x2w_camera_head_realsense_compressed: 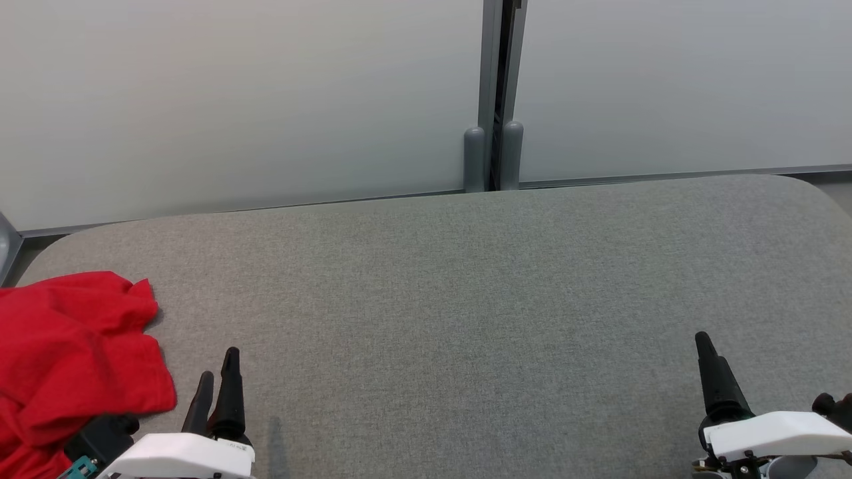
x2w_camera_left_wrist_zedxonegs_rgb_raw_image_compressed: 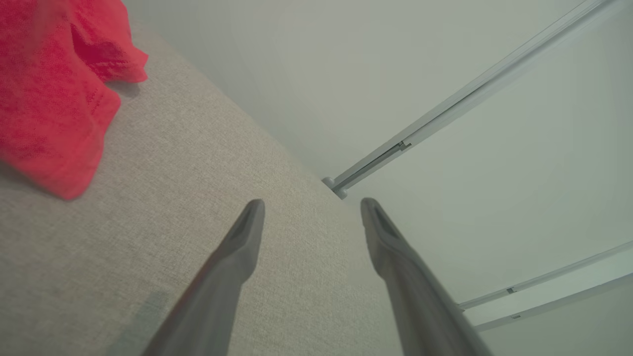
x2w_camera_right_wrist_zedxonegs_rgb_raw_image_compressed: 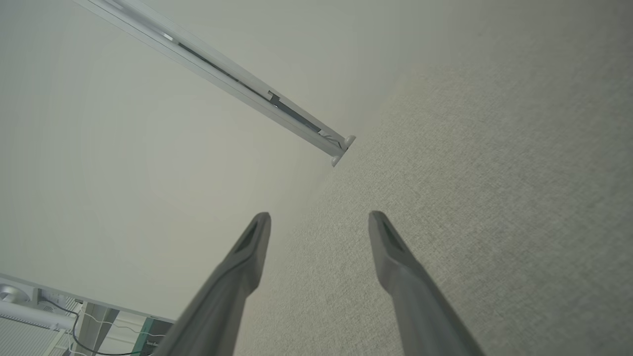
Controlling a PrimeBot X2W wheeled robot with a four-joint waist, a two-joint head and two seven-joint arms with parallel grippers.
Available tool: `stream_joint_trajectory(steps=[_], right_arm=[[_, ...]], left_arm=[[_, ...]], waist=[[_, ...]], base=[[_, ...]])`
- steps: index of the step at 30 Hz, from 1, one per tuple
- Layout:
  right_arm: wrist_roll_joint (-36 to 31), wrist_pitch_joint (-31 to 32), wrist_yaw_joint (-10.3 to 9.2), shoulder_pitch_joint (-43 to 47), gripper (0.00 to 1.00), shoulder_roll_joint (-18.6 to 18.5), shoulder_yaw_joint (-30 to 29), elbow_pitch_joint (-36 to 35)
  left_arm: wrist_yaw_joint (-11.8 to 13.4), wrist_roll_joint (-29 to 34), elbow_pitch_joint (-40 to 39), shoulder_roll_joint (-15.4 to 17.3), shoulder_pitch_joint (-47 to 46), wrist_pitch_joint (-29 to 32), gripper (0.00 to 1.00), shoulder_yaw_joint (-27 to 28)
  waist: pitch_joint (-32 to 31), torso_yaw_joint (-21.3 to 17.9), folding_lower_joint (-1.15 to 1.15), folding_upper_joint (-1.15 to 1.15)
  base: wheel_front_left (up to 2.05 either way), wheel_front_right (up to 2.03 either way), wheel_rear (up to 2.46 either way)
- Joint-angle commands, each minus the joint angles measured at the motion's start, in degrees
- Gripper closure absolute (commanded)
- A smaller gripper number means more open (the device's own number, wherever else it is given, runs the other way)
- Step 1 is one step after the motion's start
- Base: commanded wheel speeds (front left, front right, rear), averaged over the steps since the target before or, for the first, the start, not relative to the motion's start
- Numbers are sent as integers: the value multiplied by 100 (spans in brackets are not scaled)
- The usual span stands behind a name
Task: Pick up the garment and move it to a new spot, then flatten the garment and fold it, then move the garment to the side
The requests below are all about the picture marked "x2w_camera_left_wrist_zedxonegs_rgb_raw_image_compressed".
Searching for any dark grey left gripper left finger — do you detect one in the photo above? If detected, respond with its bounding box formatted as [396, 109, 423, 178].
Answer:
[141, 199, 266, 356]

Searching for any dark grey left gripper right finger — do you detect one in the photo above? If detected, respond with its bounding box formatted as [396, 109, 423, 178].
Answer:
[360, 197, 495, 356]

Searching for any red shirt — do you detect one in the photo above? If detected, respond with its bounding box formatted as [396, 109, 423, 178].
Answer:
[0, 0, 149, 201]

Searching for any grey fabric sofa cushion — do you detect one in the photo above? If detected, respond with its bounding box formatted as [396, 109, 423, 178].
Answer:
[0, 0, 411, 356]

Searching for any grey partition frame rail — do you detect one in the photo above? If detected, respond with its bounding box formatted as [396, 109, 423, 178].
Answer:
[459, 241, 633, 311]
[474, 273, 633, 332]

